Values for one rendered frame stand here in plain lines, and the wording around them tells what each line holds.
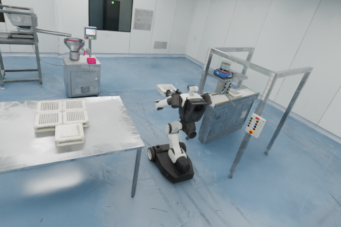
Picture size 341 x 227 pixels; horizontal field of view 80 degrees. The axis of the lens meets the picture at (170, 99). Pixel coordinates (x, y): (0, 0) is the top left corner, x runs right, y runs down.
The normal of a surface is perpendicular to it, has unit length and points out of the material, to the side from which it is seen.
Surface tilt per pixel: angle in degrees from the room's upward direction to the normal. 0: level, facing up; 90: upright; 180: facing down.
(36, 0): 90
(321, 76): 90
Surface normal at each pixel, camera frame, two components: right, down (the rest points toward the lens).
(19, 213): 0.18, -0.87
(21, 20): 0.51, 0.48
